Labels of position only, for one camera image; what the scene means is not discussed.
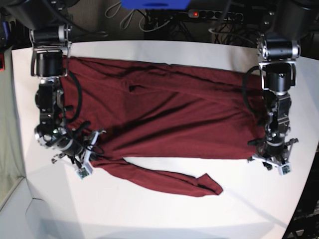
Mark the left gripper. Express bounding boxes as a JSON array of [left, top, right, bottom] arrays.
[[247, 138, 299, 171]]

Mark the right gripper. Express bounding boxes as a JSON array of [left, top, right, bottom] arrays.
[[51, 129, 106, 173]]

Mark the dark red t-shirt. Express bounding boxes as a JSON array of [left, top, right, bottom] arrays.
[[68, 57, 265, 197]]

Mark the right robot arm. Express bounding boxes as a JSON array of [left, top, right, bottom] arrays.
[[0, 0, 105, 179]]

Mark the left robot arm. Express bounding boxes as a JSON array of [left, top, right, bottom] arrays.
[[242, 0, 319, 176]]

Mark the grey fabric side panel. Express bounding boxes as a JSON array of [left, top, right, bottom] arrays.
[[0, 49, 25, 208]]

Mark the red and black device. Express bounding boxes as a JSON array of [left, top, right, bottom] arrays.
[[0, 53, 5, 71]]

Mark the blue box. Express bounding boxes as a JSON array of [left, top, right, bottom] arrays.
[[121, 0, 190, 9]]

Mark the black power strip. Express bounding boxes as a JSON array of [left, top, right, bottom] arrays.
[[187, 9, 244, 22]]

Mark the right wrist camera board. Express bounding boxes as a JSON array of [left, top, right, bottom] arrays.
[[75, 168, 92, 180]]

